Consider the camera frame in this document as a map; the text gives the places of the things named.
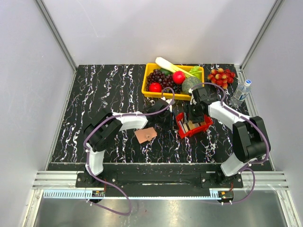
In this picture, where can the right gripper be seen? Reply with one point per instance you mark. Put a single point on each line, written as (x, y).
(194, 119)

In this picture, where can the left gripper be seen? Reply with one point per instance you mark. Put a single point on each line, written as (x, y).
(169, 126)

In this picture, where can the red plastic bin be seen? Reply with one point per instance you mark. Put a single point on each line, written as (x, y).
(180, 119)

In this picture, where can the gold striped credit card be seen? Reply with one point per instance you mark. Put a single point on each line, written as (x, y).
(188, 126)

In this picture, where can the pink leather card holder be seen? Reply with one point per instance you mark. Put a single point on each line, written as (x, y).
(144, 135)

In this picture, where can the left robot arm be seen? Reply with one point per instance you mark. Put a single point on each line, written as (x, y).
(100, 135)

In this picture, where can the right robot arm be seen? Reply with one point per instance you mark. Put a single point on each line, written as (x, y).
(250, 143)

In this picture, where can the green cantaloupe melon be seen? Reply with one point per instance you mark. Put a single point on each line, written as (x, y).
(189, 83)

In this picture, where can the dark blueberry bunch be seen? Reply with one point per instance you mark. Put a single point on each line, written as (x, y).
(176, 89)

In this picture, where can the red tomato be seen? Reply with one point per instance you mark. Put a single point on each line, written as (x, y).
(155, 87)

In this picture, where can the red apple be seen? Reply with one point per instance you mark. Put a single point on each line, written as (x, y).
(178, 77)

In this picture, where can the green lettuce leaf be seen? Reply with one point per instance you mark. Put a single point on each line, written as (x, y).
(196, 71)

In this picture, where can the red lychee bunch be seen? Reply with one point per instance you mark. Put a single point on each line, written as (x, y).
(221, 77)

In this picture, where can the purple grape bunch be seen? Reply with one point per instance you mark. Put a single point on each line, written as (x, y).
(156, 76)

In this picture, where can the clear water bottle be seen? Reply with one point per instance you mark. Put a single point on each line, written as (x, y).
(240, 94)

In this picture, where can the yellow plastic tray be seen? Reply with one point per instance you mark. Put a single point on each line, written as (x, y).
(152, 66)

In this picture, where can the white leek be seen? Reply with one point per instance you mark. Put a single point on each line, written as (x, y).
(165, 64)

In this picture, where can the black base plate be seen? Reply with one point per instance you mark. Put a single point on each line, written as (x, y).
(200, 180)

